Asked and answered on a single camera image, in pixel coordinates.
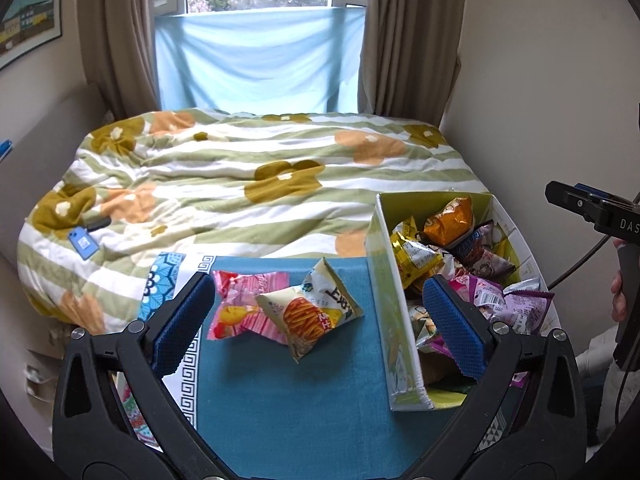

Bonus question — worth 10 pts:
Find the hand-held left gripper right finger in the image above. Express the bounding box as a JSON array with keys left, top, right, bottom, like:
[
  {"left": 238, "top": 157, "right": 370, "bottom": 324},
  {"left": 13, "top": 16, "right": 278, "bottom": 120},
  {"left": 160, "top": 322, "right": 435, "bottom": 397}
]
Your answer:
[{"left": 400, "top": 274, "right": 587, "bottom": 480}]

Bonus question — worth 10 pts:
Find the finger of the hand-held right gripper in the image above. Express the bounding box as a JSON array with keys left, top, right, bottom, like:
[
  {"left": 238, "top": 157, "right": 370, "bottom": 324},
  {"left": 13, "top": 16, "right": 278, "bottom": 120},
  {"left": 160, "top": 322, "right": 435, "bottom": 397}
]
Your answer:
[{"left": 545, "top": 180, "right": 640, "bottom": 250}]

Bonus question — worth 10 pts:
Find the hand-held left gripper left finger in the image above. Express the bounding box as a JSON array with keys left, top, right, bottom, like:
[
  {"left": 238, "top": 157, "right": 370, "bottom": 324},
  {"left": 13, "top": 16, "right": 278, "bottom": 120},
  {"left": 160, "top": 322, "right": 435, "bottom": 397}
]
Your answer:
[{"left": 52, "top": 272, "right": 227, "bottom": 480}]

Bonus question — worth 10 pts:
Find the pink snack bag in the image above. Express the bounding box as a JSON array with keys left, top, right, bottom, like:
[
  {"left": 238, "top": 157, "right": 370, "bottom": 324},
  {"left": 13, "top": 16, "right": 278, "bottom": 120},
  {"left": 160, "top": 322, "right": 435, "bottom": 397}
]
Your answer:
[{"left": 209, "top": 270, "right": 291, "bottom": 345}]

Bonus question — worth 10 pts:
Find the yellow-green cardboard box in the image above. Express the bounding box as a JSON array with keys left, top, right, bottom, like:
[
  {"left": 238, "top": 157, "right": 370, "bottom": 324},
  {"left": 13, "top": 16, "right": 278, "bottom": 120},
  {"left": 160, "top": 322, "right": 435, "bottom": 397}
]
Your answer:
[{"left": 365, "top": 191, "right": 563, "bottom": 412}]

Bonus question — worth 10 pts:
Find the cream fries snack bag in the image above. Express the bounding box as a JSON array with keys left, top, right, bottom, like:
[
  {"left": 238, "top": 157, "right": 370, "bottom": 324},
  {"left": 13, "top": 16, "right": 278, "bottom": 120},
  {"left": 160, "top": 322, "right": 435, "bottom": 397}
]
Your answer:
[{"left": 255, "top": 257, "right": 365, "bottom": 364}]

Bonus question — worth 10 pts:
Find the person's right hand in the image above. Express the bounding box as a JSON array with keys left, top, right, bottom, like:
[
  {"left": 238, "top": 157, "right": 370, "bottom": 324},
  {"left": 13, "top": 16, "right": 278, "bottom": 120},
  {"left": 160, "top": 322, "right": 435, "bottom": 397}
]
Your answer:
[{"left": 611, "top": 269, "right": 626, "bottom": 322}]

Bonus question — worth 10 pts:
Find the magenta snack packet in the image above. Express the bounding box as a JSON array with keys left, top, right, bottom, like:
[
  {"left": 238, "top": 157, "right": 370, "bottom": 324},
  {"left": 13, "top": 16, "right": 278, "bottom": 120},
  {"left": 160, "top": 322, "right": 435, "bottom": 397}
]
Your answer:
[{"left": 447, "top": 275, "right": 503, "bottom": 313}]

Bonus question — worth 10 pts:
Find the pale fleece blanket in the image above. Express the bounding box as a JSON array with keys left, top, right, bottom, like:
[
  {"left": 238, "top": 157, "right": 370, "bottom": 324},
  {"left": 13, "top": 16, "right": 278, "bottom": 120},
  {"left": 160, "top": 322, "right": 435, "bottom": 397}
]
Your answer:
[{"left": 575, "top": 327, "right": 640, "bottom": 461}]

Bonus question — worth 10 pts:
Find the pink and brown snack packet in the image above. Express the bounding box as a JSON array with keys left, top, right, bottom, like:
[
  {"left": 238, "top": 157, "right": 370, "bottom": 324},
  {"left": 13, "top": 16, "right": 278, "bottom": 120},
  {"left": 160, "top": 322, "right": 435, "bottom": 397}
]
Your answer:
[{"left": 472, "top": 247, "right": 516, "bottom": 278}]

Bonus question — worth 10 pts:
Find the purple snack packet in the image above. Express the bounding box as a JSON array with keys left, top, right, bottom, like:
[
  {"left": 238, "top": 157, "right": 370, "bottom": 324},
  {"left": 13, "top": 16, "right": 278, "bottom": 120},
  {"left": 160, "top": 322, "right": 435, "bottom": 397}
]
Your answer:
[{"left": 500, "top": 280, "right": 555, "bottom": 333}]

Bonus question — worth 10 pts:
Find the maroon snack packet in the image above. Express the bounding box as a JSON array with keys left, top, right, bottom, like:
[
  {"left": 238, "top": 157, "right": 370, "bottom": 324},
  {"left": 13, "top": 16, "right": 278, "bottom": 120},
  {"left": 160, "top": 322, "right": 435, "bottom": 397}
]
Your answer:
[{"left": 450, "top": 225, "right": 496, "bottom": 266}]

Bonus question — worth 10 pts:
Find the orange snack bag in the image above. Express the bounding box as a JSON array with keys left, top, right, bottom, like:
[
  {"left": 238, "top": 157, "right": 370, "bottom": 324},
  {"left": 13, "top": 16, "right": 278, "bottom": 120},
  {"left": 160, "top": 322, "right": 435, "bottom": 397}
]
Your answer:
[{"left": 424, "top": 195, "right": 475, "bottom": 247}]

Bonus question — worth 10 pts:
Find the blue tag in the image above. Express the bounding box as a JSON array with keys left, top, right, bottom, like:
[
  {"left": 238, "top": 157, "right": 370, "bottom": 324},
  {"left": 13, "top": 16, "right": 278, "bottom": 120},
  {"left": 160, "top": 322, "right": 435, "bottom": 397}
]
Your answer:
[{"left": 69, "top": 229, "right": 98, "bottom": 261}]

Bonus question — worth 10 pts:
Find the teal patterned tablecloth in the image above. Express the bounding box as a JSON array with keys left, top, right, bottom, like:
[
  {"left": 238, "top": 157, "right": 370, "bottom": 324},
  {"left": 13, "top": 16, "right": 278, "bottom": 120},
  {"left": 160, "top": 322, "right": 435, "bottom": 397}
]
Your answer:
[{"left": 125, "top": 252, "right": 501, "bottom": 480}]

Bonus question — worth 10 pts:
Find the floral striped blanket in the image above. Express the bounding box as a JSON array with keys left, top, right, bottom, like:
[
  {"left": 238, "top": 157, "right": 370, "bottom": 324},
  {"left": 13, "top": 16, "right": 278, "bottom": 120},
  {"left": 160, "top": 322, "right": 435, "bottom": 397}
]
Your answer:
[{"left": 17, "top": 107, "right": 493, "bottom": 346}]

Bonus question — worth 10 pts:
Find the beige headboard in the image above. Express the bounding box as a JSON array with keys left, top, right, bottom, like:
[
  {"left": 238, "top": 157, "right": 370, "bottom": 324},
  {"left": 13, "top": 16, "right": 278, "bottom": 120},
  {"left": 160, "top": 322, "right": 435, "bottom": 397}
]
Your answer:
[{"left": 0, "top": 82, "right": 113, "bottom": 261}]

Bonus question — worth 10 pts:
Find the beige curtain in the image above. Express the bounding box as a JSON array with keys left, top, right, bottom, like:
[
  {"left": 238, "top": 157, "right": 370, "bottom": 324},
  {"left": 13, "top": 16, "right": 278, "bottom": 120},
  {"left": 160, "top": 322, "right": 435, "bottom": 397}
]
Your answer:
[
  {"left": 357, "top": 0, "right": 468, "bottom": 128},
  {"left": 77, "top": 0, "right": 188, "bottom": 121}
]

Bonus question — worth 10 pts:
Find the light blue cloth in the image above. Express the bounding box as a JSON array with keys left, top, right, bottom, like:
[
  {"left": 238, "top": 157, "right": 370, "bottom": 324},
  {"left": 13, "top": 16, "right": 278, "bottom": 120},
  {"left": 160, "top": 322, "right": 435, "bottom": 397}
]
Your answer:
[{"left": 155, "top": 7, "right": 366, "bottom": 113}]

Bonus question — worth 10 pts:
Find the black cable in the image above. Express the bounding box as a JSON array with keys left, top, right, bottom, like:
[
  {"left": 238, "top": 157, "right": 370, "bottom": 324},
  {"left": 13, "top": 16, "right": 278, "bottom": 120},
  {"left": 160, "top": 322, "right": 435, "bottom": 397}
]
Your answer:
[
  {"left": 612, "top": 367, "right": 632, "bottom": 466},
  {"left": 547, "top": 232, "right": 618, "bottom": 291}
]

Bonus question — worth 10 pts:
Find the framed wall picture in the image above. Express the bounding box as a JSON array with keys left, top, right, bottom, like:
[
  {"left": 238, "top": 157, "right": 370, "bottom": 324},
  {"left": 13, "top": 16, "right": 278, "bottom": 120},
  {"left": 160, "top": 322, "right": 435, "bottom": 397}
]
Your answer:
[{"left": 0, "top": 0, "right": 66, "bottom": 71}]

